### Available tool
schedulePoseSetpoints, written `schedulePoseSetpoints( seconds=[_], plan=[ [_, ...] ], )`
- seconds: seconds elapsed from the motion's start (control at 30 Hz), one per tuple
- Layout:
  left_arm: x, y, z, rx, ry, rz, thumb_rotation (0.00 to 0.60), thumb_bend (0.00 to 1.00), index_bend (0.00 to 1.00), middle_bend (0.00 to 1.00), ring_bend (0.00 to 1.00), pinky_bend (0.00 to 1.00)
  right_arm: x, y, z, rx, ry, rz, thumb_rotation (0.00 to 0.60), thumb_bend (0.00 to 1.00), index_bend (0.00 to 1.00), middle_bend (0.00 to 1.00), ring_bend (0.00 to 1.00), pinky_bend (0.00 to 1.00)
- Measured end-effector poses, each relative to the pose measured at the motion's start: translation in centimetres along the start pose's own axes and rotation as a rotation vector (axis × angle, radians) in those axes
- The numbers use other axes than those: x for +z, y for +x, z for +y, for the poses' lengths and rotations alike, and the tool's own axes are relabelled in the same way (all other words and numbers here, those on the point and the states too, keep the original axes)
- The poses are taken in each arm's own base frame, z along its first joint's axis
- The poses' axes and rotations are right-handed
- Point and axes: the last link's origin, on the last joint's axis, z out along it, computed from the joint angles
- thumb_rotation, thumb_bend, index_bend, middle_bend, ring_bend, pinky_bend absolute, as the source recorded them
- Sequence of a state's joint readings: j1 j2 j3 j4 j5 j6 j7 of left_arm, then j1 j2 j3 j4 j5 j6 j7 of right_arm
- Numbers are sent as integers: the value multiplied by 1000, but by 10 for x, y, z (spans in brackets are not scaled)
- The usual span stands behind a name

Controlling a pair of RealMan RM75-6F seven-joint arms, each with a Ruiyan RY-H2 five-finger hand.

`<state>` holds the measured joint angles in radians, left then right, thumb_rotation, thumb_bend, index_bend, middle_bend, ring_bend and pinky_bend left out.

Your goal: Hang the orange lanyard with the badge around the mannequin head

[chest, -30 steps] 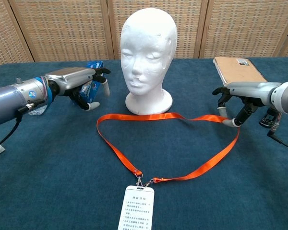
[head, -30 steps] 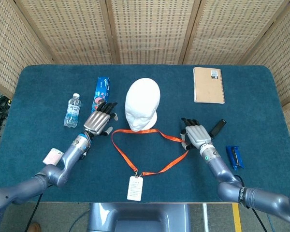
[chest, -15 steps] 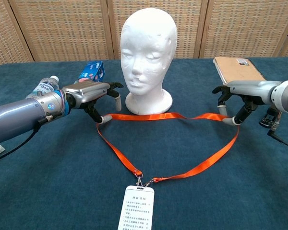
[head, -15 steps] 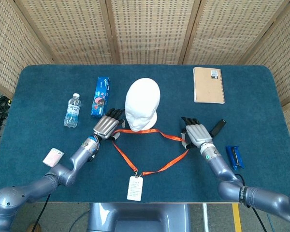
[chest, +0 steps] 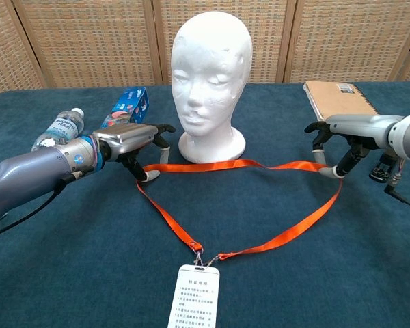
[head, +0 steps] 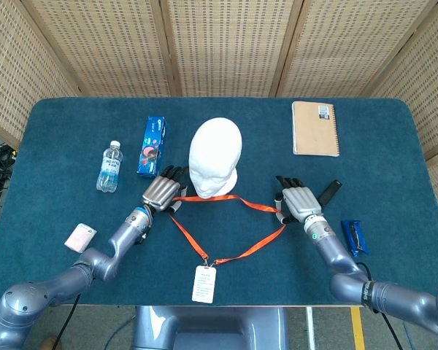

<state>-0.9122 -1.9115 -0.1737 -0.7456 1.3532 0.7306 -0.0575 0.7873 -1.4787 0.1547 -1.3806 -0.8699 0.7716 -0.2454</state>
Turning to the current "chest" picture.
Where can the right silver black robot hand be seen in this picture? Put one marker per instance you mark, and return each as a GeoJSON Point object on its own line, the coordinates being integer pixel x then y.
{"type": "Point", "coordinates": [358, 130]}

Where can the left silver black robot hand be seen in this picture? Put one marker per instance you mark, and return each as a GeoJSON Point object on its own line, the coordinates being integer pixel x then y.
{"type": "Point", "coordinates": [126, 136]}

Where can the white ID badge card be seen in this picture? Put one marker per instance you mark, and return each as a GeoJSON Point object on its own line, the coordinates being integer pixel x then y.
{"type": "Point", "coordinates": [194, 297]}

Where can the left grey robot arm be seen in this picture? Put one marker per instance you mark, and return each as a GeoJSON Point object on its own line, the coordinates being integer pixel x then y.
{"type": "Point", "coordinates": [27, 174]}

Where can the white foam mannequin head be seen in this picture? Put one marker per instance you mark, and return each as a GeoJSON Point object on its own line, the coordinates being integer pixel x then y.
{"type": "Point", "coordinates": [208, 68]}

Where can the blue cookie box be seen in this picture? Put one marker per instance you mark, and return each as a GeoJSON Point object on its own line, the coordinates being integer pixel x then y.
{"type": "Point", "coordinates": [133, 102]}

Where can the brown spiral notebook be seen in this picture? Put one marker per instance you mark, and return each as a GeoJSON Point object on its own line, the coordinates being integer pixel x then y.
{"type": "Point", "coordinates": [338, 99]}

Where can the black stapler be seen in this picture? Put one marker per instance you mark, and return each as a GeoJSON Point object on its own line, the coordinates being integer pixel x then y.
{"type": "Point", "coordinates": [379, 172]}

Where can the clear plastic water bottle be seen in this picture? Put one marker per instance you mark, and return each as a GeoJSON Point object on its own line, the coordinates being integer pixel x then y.
{"type": "Point", "coordinates": [66, 124]}

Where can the woven wicker folding screen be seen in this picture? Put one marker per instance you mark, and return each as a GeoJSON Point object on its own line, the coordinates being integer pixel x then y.
{"type": "Point", "coordinates": [89, 41]}

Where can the dark blue tablecloth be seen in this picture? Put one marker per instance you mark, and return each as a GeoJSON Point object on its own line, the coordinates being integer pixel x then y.
{"type": "Point", "coordinates": [89, 273]}

